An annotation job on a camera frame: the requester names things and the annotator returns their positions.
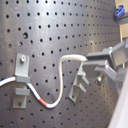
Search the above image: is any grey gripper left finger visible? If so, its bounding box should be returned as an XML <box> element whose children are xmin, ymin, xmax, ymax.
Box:
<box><xmin>87</xmin><ymin>47</ymin><xmax>115</xmax><ymax>65</ymax></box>

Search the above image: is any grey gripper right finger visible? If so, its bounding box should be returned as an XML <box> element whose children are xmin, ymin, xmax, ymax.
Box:
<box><xmin>83</xmin><ymin>62</ymin><xmax>127</xmax><ymax>90</ymax></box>

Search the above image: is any white braided cable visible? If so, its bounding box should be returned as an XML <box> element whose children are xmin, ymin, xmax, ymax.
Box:
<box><xmin>0</xmin><ymin>54</ymin><xmax>88</xmax><ymax>110</ymax></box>

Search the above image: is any wooden board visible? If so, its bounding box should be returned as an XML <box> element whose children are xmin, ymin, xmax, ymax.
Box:
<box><xmin>115</xmin><ymin>0</ymin><xmax>128</xmax><ymax>40</ymax></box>

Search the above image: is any blue clamp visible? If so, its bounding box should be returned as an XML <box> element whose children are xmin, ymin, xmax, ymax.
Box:
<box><xmin>115</xmin><ymin>5</ymin><xmax>125</xmax><ymax>20</ymax></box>

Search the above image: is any black perforated pegboard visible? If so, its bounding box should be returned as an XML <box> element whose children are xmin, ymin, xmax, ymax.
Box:
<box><xmin>0</xmin><ymin>0</ymin><xmax>120</xmax><ymax>128</ymax></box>

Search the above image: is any grey cable clip fixture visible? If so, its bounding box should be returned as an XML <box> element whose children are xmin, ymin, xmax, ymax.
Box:
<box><xmin>68</xmin><ymin>64</ymin><xmax>89</xmax><ymax>102</ymax></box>

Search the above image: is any grey cable clip bracket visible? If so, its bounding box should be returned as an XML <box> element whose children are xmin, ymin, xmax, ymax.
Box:
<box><xmin>13</xmin><ymin>53</ymin><xmax>30</xmax><ymax>109</ymax></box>

